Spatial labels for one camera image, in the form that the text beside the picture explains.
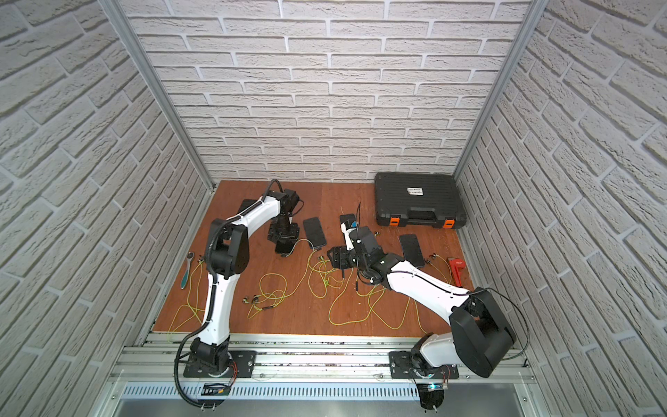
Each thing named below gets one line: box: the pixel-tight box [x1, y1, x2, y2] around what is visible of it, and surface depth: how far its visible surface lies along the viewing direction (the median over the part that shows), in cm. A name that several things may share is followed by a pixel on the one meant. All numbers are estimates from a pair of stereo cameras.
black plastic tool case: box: [373, 172, 467, 229], surface depth 109 cm
